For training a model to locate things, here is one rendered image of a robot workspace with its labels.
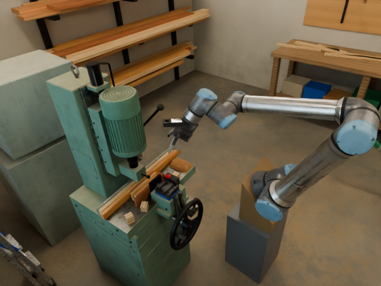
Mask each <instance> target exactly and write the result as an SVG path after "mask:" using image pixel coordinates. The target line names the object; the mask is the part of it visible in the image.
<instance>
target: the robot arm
mask: <svg viewBox="0 0 381 286"><path fill-rule="evenodd" d="M238 112H242V113H247V112H248V113H260V114H267V115H278V116H291V117H302V118H309V119H321V120H333V121H337V122H338V123H339V124H340V126H339V127H338V128H337V129H336V130H335V131H334V132H333V133H331V135H330V136H329V137H328V138H327V139H326V140H325V141H324V142H322V143H321V144H320V145H319V146H318V147H317V148H316V149H315V150H314V151H313V152H311V153H310V154H309V155H308V156H307V157H306V158H305V159H304V160H303V161H302V162H300V163H299V164H298V165H295V164H288V165H284V166H281V167H278V168H276V169H273V170H270V171H257V172H255V173H253V175H252V176H251V189H252V192H253V194H254V195H255V196H256V197H257V198H258V199H257V202H256V205H255V207H256V210H257V211H258V212H259V214H261V215H262V216H263V217H264V218H266V219H268V220H270V221H280V220H282V218H283V216H284V214H285V212H286V211H287V210H288V209H289V208H291V207H292V206H293V205H294V204H295V203H296V201H297V197H298V196H300V195H301V194H302V193H304V192H305V191H307V190H308V189H309V188H310V187H312V186H313V185H314V184H316V183H317V182H318V181H320V180H321V179H323V178H324V177H325V176H327V175H328V174H329V173H331V172H332V171H333V170H334V169H336V168H337V167H339V166H340V165H341V164H343V163H344V162H345V161H347V160H348V159H349V158H350V157H352V156H354V155H356V154H358V155H360V154H363V153H366V152H368V151H369V150H370V149H371V148H372V147H373V145H374V144H375V141H376V138H377V132H378V128H379V125H380V114H379V112H378V110H377V109H376V108H375V107H374V106H373V105H372V104H370V103H369V102H367V101H365V100H362V99H359V98H354V97H348V96H345V97H343V98H342V99H340V100H329V99H309V98H288V97H276V96H255V95H246V94H245V93H243V92H241V91H235V92H233V93H232V94H230V96H229V97H228V98H227V99H226V100H225V101H224V102H223V103H222V104H221V103H220V102H219V101H217V96H216V95H215V93H213V92H212V91H210V90H208V89H205V88H201V89H200V90H199V92H198V93H197V94H196V96H195V97H194V98H193V100H192V101H191V103H190V104H189V106H188V107H187V109H186V110H185V111H184V116H183V118H178V119H163V127H173V128H172V129H171V130H170V132H169V133H168V135H167V136H168V137H170V135H172V134H174V138H173V139H172V142H171V144H170V147H169V148H168V153H169V154H170V152H171V151H172V149H174V150H181V146H180V144H179V143H180V139H182V140H184V141H185V142H188V141H189V140H190V138H191V137H192V136H193V134H192V133H193V132H194V131H195V129H196V128H197V127H198V123H199V121H200V120H201V119H202V117H203V116H204V115H206V116H207V117H208V118H210V119H211V120H212V121H213V122H215V123H216V124H217V125H218V126H219V127H221V128H222V129H227V128H228V127H229V126H230V125H231V124H232V123H233V122H234V121H235V119H236V118H237V116H236V115H237V113H238ZM179 138H180V139H179Z"/></svg>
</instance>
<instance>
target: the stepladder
mask: <svg viewBox="0 0 381 286"><path fill-rule="evenodd" d="M5 235H6V234H5V233H2V232H0V254H1V255H2V256H3V257H4V258H5V259H6V260H8V261H9V262H10V263H11V264H12V265H13V266H14V267H15V268H16V269H17V270H18V271H20V272H21V273H22V274H23V275H24V276H25V277H26V278H27V279H28V280H29V281H31V282H32V283H33V284H34V285H35V286H44V285H41V284H40V283H39V282H38V281H37V280H36V276H35V275H34V274H32V273H33V272H34V271H35V272H36V273H37V274H39V275H40V276H41V277H42V278H43V279H45V280H46V281H47V282H48V283H49V284H50V285H51V286H56V285H57V284H56V282H55V281H54V280H53V279H52V278H51V277H49V276H48V275H47V274H46V273H44V271H45V270H44V269H43V268H42V267H41V266H42V265H41V263H40V262H39V261H38V260H37V259H36V258H35V257H34V256H33V255H32V254H31V253H30V252H29V251H27V252H26V253H24V252H22V251H21V250H22V249H23V248H22V247H21V245H20V244H19V243H18V242H17V241H16V240H15V239H14V238H13V237H12V235H11V234H9V235H7V236H6V237H5ZM14 255H16V256H17V257H18V259H19V261H20V262H21V263H22V264H21V263H20V262H18V261H17V260H16V259H15V258H14V257H13V256H14Z"/></svg>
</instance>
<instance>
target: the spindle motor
mask: <svg viewBox="0 0 381 286"><path fill-rule="evenodd" d="M99 102H100V106H101V110H102V113H103V117H104V121H105V125H106V127H107V132H108V135H109V140H110V143H111V147H112V151H113V153H114V154H115V155H116V156H118V157H122V158H130V157H135V156H137V155H139V154H141V153H142V152H144V151H145V149H146V147H147V142H146V136H145V130H144V126H143V120H142V113H141V107H140V103H139V96H138V91H137V90H136V89H135V88H133V87H131V86H114V87H110V88H108V89H106V90H104V91H102V92H101V93H100V96H99Z"/></svg>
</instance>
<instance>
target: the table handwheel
mask: <svg viewBox="0 0 381 286"><path fill-rule="evenodd" d="M196 204H197V205H198V215H197V217H195V218H194V219H192V220H190V219H188V216H187V211H188V210H189V209H190V208H191V207H192V206H194V205H196ZM202 215H203V205H202V202H201V201H200V200H198V199H194V200H191V201H190V202H188V203H187V204H186V205H185V206H184V207H183V208H182V210H181V211H180V212H179V214H178V215H176V214H175V215H174V216H173V217H172V218H171V220H173V221H174V223H173V226H172V229H171V233H170V245H171V247H172V249H174V250H181V249H182V248H184V247H185V246H186V245H187V244H188V243H189V242H190V241H191V240H192V238H193V237H194V235H195V233H196V231H197V229H198V227H199V225H200V223H201V220H202ZM183 217H185V219H183ZM195 221H196V222H195ZM194 222H195V225H194ZM179 224H180V225H181V228H183V231H182V233H181V234H182V235H184V234H185V232H186V231H190V230H191V229H192V231H191V232H190V233H189V235H188V236H187V239H186V241H183V242H182V243H180V242H181V239H179V240H178V242H177V244H176V243H175V236H176V232H177V229H178V226H179ZM193 225H194V226H193Z"/></svg>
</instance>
